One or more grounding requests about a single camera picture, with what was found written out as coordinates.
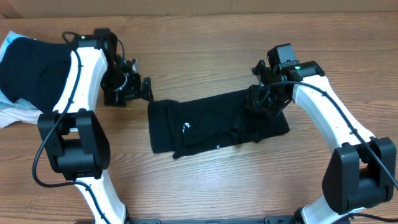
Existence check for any brown cardboard backboard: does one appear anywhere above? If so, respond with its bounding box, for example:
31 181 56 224
1 0 397 18

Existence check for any black t-shirt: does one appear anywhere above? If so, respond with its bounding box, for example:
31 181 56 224
147 90 290 159

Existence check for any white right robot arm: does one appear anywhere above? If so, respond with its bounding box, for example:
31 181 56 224
248 44 397 224

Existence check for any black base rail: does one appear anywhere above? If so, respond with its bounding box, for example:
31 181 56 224
125 215 300 224

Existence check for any folded white garment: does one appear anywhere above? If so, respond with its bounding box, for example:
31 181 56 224
1 31 42 128

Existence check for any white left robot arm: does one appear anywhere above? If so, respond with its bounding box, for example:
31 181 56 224
32 28 154 223

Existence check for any folded dark navy shirt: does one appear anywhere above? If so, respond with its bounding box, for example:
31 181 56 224
1 37 71 113

